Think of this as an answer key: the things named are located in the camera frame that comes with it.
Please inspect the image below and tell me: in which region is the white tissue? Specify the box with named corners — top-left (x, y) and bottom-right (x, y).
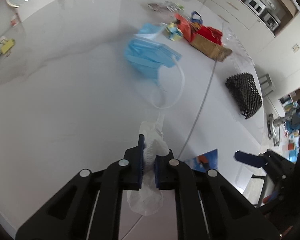
top-left (127, 114), bottom-right (169, 216)

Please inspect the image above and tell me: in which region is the red paper bag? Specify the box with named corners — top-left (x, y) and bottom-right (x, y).
top-left (174, 13), bottom-right (223, 46)

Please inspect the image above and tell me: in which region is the blue surgical face mask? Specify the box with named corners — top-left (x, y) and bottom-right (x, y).
top-left (125, 23), bottom-right (185, 109)

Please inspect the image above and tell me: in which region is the blue printed card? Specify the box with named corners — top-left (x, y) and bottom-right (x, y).
top-left (185, 149), bottom-right (218, 172)

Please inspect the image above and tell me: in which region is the black mesh basket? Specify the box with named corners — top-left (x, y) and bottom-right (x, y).
top-left (225, 73), bottom-right (262, 119)

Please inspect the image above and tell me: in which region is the white kitchen cabinet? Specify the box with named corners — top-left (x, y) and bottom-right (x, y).
top-left (204, 0), bottom-right (275, 40)

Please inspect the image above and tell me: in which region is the yellow blue crumpled wrapper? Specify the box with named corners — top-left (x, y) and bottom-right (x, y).
top-left (165, 23), bottom-right (184, 41)

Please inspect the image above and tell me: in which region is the silver microwave oven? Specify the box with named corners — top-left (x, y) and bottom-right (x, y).
top-left (245, 0), bottom-right (266, 16)

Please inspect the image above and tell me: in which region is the yellow sticky note pad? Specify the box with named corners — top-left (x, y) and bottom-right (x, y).
top-left (0, 39), bottom-right (15, 55)

